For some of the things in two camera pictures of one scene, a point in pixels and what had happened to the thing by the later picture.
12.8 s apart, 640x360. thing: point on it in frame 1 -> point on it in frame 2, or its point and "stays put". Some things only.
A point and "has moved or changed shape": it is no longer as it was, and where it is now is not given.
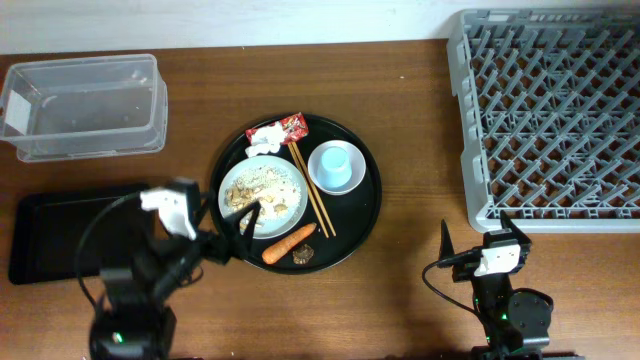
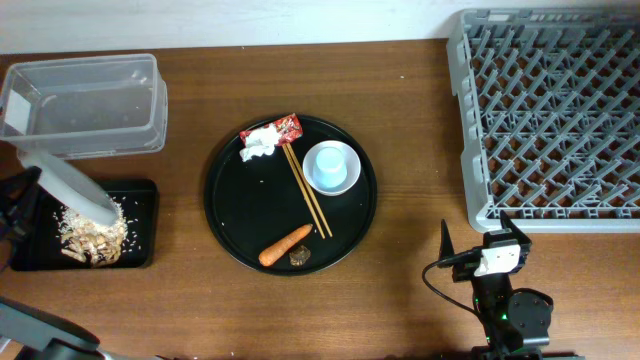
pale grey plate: [276, 184] -> [73, 188]
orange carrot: [276, 252] stays put
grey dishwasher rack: [548, 113] stays put
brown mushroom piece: [303, 255] stays put
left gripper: [216, 252] -> [14, 212]
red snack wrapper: [293, 126] has moved or changed shape
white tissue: [266, 139] has moved or changed shape
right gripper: [463, 271] stays put
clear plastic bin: [69, 109] stays put
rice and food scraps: [274, 189] -> [86, 240]
